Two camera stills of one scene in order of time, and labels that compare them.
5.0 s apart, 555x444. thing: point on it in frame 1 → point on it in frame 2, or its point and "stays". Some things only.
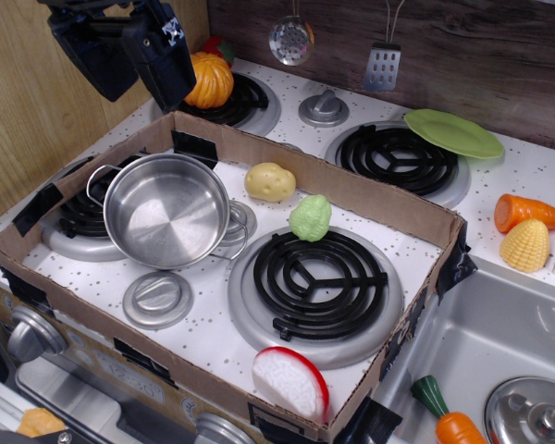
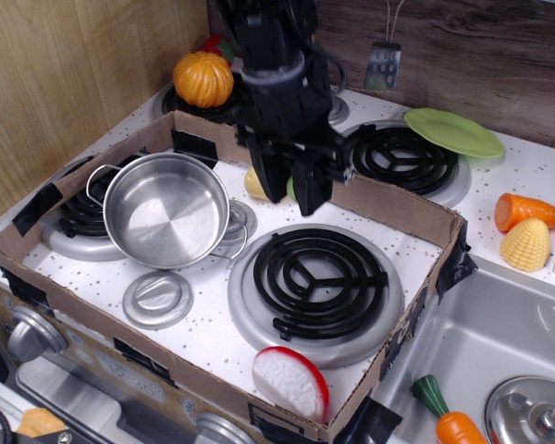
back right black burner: x=389 y=152 stays
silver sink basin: x=493 y=326 stays
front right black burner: x=339 y=297 stays
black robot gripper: x=96 y=46 → x=288 y=100
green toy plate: x=454 y=133 stays
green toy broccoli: x=310 y=218 → x=290 y=189
